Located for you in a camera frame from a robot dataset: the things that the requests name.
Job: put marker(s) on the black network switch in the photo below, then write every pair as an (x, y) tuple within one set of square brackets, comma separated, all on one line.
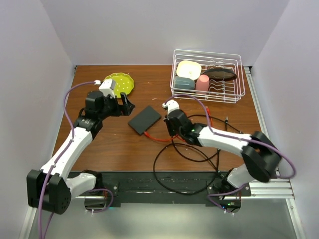
[(144, 120)]

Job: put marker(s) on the cream square bowl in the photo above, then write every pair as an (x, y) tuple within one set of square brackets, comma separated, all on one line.
[(188, 69)]

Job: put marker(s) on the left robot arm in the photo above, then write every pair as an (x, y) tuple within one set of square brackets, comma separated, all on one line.
[(50, 188)]

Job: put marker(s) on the pink cup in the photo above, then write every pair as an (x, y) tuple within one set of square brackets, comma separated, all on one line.
[(202, 84)]

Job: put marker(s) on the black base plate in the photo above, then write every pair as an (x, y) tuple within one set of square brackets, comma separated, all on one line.
[(160, 188)]

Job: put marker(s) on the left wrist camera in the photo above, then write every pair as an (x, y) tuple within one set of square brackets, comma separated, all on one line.
[(107, 88)]

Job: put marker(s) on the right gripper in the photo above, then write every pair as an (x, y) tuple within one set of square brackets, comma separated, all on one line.
[(168, 122)]

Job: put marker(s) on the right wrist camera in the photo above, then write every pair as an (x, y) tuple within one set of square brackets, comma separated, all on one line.
[(170, 106)]

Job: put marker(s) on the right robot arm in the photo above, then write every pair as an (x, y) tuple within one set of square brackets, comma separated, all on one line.
[(260, 159)]

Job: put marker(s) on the white wire dish rack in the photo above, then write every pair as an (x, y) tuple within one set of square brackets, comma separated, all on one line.
[(219, 91)]

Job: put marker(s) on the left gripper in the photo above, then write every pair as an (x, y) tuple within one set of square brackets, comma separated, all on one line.
[(120, 109)]

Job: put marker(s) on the dark brown plate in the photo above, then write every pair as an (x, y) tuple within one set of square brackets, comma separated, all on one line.
[(220, 74)]

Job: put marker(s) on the yellow-green plate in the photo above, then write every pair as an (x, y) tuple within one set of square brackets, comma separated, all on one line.
[(124, 83)]

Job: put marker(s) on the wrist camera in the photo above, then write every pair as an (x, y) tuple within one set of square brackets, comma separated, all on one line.
[(170, 106), (107, 88)]

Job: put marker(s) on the grey-green cup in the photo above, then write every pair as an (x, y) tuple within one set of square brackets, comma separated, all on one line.
[(184, 84)]

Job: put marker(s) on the aluminium frame rail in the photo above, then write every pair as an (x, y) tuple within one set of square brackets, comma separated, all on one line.
[(278, 188)]

